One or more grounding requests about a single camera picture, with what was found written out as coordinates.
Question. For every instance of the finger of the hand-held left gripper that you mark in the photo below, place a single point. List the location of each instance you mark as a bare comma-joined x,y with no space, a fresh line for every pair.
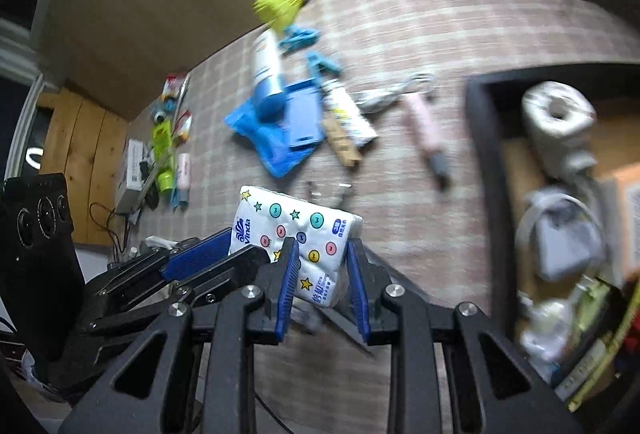
235,271
200,251

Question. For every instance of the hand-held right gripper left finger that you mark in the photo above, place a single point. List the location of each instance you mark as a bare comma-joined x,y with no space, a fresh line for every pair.
289,289

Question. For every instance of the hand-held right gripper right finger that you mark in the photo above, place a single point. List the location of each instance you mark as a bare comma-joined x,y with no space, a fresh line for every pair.
357,294

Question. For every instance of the white printed tissue pack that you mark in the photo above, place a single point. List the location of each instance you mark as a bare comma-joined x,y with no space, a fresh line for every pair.
300,224

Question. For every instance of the blue phone stand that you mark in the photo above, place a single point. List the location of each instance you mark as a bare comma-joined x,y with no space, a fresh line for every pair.
302,119

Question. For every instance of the black storage box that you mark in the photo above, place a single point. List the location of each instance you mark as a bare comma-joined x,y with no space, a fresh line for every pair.
487,164

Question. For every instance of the checked cloth desktop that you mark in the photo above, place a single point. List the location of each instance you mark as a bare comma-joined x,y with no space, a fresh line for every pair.
450,24

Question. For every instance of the blue clothespin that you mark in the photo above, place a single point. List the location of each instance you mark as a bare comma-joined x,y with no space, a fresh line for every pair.
179,199
322,64
297,39

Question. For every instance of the small white tube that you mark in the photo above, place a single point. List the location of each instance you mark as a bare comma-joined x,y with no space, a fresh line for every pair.
184,171

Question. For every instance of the green tube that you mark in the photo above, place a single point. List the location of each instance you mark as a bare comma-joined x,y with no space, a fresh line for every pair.
165,176

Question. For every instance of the white carton box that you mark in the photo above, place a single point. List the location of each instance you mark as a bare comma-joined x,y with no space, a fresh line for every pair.
131,174

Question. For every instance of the wooden plank panel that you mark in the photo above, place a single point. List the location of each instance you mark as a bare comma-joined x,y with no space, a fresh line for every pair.
85,164

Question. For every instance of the yellow-green sachet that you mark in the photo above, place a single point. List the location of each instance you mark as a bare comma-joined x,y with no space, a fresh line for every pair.
162,136

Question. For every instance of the orange print sachet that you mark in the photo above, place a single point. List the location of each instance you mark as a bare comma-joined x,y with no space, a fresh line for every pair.
184,126

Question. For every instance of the blue plastic packet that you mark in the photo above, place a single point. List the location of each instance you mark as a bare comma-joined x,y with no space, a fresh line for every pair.
260,139

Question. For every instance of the small tube black cap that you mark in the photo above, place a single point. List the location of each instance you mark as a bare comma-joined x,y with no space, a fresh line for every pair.
161,114

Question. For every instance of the short wooden piece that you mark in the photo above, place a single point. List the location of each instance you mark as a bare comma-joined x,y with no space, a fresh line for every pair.
342,149

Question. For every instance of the red white sachet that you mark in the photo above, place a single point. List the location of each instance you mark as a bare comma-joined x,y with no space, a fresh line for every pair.
175,86

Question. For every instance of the white yellow print tube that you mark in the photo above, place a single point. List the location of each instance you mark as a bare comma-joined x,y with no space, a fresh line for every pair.
350,114

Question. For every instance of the white blue bottle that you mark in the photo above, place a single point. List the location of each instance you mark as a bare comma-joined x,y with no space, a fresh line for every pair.
267,79

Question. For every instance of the clear plastic wrap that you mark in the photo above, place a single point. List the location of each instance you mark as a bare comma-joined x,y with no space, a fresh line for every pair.
545,329

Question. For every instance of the grey pouch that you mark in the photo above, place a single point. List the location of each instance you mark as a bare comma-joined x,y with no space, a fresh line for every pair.
565,239

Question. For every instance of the large wooden board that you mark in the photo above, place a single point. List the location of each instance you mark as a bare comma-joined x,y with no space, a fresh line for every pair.
150,4

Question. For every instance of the white toilet paper roll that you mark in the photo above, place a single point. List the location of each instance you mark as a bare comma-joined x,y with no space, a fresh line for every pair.
550,129

